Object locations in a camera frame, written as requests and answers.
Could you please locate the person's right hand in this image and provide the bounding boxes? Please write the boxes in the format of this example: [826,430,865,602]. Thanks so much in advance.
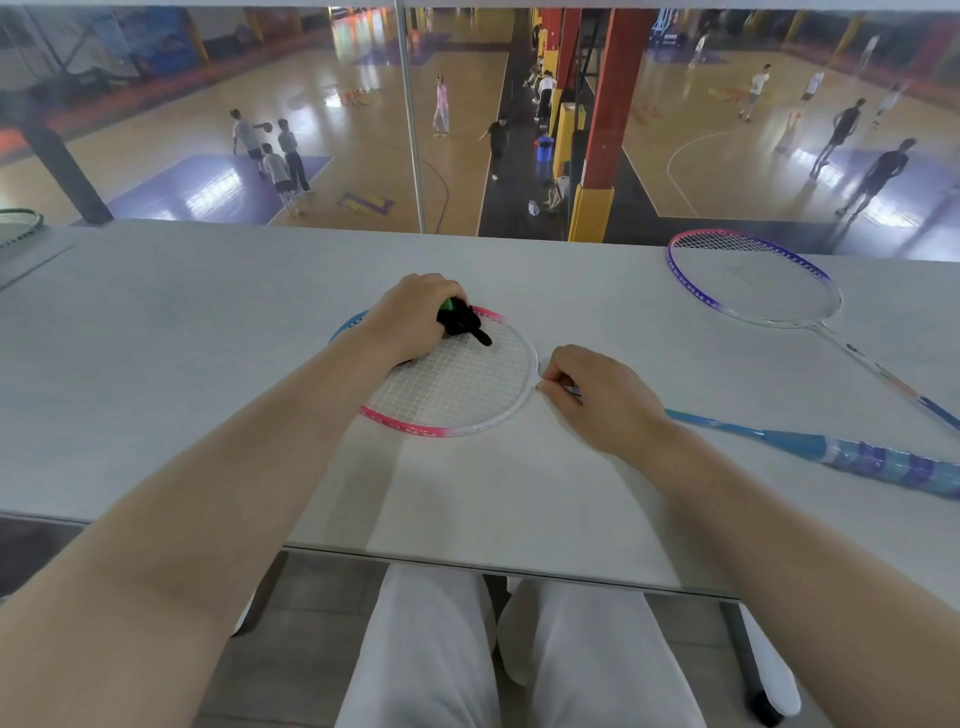
[534,344,680,470]

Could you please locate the person's left hand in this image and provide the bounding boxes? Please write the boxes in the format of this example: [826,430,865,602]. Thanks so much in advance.
[352,272,470,369]

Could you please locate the green black cleaning cloth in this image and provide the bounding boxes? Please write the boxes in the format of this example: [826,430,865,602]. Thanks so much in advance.
[436,296,494,348]

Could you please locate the pink blue badminton racket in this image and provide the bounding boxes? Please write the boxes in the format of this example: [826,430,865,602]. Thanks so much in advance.
[328,303,960,502]

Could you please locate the purple pink badminton racket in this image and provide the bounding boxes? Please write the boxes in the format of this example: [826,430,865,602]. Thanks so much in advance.
[665,228,960,435]

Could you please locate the person's left forearm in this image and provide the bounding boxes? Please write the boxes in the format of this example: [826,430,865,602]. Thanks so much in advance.
[0,329,399,728]

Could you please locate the person's right forearm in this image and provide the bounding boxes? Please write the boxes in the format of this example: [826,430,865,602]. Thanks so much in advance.
[637,427,960,728]

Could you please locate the person's white trousers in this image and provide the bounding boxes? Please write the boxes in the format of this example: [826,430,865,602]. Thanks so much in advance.
[333,562,710,728]

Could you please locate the green badminton racket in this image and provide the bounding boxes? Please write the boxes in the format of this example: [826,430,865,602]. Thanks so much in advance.
[0,207,46,253]

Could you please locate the metal window mullion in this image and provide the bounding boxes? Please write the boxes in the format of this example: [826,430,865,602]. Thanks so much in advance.
[393,0,427,235]

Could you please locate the group of distant people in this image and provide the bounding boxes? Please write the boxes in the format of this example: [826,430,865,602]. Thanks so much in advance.
[228,14,920,223]

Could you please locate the red pillar with yellow base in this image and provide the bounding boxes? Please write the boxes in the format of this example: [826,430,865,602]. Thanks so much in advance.
[567,7,656,244]

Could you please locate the white table leg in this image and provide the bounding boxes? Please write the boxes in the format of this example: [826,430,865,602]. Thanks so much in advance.
[719,599,802,727]
[230,551,290,637]

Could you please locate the yellow padded post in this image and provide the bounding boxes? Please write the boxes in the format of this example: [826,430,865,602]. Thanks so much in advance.
[552,102,588,181]

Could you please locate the dark hoop post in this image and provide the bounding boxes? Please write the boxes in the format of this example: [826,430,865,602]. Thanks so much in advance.
[7,97,115,226]

